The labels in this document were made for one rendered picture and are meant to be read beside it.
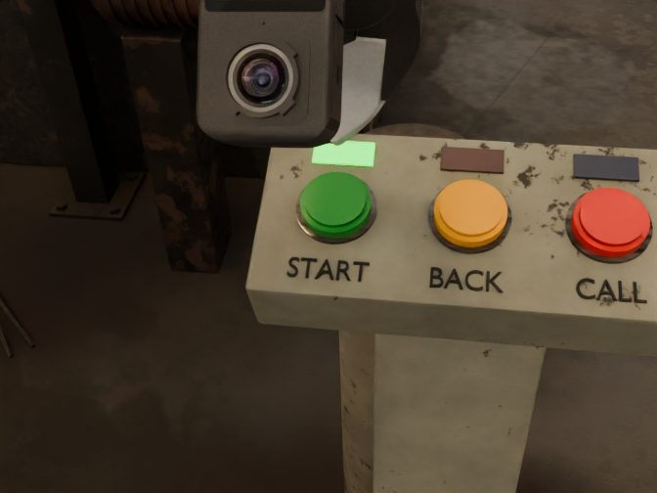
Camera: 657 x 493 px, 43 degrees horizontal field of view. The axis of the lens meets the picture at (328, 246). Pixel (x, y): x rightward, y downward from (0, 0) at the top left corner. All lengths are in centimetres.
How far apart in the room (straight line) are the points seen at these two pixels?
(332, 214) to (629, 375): 81
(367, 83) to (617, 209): 17
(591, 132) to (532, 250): 121
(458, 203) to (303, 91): 21
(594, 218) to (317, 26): 24
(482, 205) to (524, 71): 138
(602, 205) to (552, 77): 136
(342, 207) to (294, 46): 20
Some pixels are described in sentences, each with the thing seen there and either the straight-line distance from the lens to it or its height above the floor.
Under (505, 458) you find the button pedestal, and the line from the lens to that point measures 58.
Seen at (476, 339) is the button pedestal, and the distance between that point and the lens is 49.
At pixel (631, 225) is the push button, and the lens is 47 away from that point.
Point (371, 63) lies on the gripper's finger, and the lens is 36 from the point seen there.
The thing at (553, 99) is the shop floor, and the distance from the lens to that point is 175.
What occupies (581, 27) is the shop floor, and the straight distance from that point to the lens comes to 203.
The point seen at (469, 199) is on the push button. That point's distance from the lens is 47.
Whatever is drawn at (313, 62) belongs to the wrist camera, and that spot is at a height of 77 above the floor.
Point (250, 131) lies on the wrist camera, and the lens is 27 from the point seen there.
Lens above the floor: 90
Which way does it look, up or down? 42 degrees down
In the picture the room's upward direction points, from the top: 2 degrees counter-clockwise
